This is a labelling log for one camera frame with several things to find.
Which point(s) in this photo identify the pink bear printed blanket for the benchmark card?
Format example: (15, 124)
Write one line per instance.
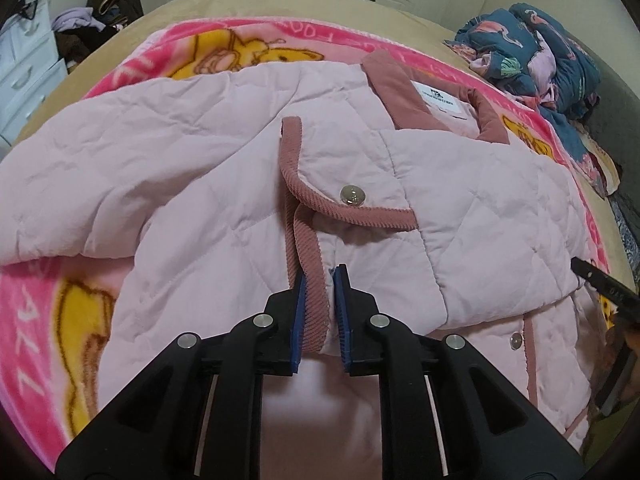
(30, 320)

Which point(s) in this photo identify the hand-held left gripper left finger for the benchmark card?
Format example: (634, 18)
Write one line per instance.
(299, 310)

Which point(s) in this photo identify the black clothes hanger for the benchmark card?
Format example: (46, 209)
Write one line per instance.
(29, 10)

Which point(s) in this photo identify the purple garment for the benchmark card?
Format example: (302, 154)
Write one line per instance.
(75, 19)

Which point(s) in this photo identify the dark brown clothes pile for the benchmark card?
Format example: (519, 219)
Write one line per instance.
(115, 7)

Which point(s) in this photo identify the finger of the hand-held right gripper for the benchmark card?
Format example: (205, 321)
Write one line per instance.
(602, 285)
(617, 382)

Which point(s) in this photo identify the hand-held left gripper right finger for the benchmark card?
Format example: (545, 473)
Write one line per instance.
(341, 310)

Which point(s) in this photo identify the floral pillow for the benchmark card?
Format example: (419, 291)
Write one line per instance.
(602, 165)

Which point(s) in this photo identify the bed with tan sheet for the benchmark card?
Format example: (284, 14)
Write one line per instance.
(310, 5)

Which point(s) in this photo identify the blue flamingo print quilt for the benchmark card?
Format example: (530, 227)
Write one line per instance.
(565, 70)

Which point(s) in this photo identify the pink quilted jacket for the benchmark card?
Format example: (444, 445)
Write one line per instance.
(200, 160)

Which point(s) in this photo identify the white drawer chest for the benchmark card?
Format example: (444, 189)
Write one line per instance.
(25, 75)

